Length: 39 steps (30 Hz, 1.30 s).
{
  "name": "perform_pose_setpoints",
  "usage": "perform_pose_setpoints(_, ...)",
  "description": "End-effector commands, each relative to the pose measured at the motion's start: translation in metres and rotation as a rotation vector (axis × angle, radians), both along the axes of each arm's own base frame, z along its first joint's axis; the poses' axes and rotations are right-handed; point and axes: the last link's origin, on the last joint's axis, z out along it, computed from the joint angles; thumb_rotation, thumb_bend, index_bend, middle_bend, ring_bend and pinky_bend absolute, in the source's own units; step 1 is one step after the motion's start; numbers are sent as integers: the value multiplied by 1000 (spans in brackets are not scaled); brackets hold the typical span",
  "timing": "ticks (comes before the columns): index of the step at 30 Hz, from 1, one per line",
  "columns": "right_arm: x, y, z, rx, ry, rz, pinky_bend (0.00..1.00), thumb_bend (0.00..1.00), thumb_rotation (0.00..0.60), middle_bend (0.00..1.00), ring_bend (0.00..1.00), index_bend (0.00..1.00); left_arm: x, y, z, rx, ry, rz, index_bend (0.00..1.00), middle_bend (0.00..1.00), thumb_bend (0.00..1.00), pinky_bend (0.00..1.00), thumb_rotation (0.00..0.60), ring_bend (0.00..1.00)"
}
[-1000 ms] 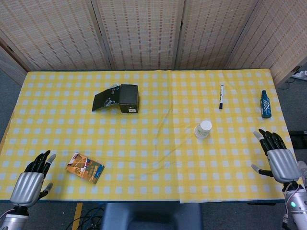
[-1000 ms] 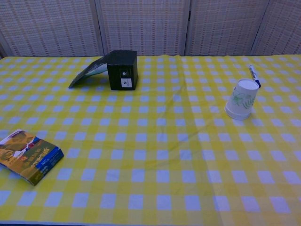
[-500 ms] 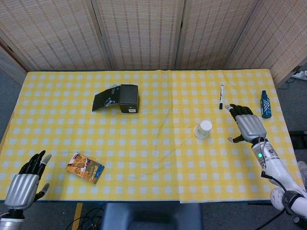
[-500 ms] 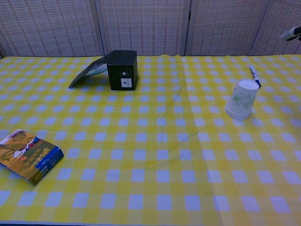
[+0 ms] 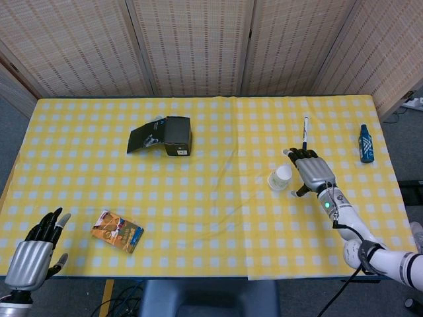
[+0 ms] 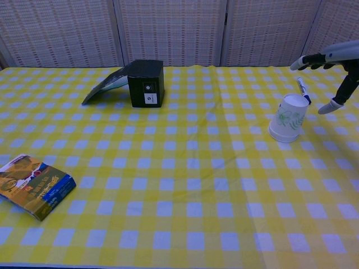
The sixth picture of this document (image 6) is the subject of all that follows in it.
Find black and white marker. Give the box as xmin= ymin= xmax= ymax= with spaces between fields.
xmin=296 ymin=77 xmax=313 ymax=106

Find white paper cup green print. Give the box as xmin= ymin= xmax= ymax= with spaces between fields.
xmin=268 ymin=94 xmax=305 ymax=140

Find yellow white checkered tablecloth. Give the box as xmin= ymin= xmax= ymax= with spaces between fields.
xmin=0 ymin=65 xmax=359 ymax=267

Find woven folding screen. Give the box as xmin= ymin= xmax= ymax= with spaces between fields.
xmin=0 ymin=0 xmax=359 ymax=69

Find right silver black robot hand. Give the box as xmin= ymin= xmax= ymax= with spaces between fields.
xmin=289 ymin=39 xmax=359 ymax=115

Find black cardboard box open lid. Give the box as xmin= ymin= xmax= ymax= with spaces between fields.
xmin=81 ymin=59 xmax=165 ymax=108

